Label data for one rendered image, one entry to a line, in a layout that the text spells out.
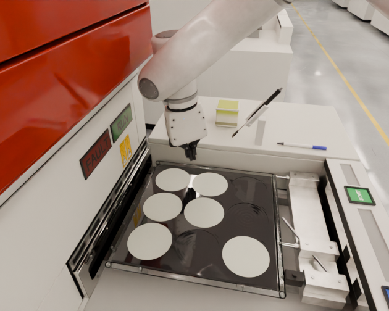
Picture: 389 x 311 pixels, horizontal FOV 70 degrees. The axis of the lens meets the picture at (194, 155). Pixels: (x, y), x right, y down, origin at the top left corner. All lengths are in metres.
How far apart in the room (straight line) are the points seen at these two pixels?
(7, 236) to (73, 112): 0.18
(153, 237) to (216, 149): 0.33
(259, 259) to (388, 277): 0.23
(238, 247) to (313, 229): 0.21
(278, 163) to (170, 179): 0.32
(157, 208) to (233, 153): 0.29
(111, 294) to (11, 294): 0.27
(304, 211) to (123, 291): 0.49
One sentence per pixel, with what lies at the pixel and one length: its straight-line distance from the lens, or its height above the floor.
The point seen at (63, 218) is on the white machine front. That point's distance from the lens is 0.54.
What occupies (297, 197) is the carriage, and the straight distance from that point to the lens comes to 0.83.
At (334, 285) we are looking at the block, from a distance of 0.65.
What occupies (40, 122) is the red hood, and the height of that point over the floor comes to 1.27.
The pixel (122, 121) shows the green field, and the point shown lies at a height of 1.10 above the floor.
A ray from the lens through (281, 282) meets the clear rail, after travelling 0.63.
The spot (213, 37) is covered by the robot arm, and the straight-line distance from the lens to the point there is 0.53.
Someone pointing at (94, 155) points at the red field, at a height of 1.10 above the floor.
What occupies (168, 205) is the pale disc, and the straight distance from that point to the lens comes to 0.74.
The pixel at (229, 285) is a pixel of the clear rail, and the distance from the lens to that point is 0.60.
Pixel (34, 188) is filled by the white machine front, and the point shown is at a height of 1.15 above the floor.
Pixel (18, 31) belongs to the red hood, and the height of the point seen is 1.36.
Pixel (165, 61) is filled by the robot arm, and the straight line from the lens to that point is 0.53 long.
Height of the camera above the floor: 1.43
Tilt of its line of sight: 36 degrees down
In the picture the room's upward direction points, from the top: straight up
